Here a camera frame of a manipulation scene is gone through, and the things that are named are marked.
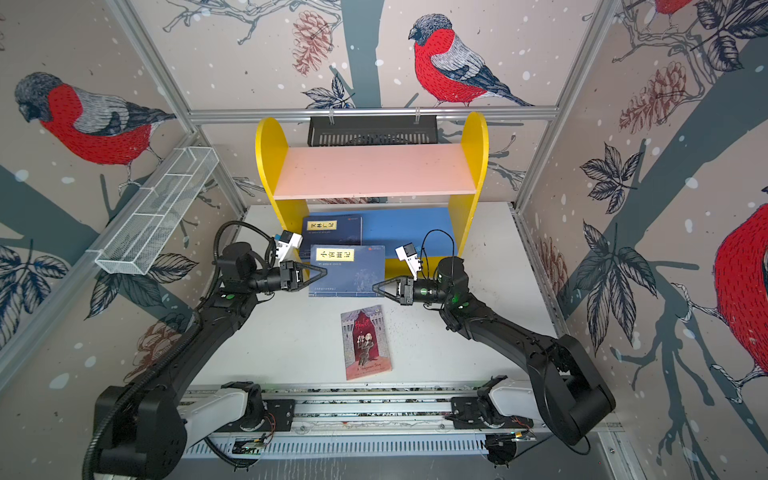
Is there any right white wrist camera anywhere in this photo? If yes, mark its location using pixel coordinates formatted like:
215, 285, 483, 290
395, 243, 424, 280

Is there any red Hamlet book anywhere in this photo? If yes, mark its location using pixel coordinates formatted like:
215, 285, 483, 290
341, 305, 392, 381

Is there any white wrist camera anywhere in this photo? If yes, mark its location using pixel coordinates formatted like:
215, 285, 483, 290
395, 243, 424, 280
275, 230, 303, 263

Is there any white wire mesh basket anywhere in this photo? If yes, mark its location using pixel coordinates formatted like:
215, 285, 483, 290
95, 146, 219, 275

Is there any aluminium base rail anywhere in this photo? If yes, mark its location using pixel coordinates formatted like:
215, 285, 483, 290
173, 383, 619, 436

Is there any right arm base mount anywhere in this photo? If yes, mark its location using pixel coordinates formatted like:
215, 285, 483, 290
444, 375, 535, 430

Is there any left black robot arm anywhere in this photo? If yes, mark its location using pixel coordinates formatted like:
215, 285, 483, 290
81, 231, 327, 479

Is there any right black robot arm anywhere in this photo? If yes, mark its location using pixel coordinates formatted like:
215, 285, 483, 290
372, 243, 616, 447

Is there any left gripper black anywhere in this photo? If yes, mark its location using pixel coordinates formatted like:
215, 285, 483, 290
246, 263, 327, 296

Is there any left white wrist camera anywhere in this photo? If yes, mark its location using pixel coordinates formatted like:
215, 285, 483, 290
275, 230, 303, 263

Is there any yellow pink blue bookshelf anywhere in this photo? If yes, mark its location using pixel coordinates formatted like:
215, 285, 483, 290
255, 112, 489, 263

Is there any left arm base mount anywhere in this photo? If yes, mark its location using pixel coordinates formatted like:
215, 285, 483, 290
216, 381, 296, 433

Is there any blue book yellow label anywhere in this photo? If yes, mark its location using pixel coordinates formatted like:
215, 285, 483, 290
299, 215, 363, 260
309, 245, 386, 298

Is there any black plastic tray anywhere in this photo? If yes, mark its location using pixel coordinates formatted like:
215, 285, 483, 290
307, 116, 439, 147

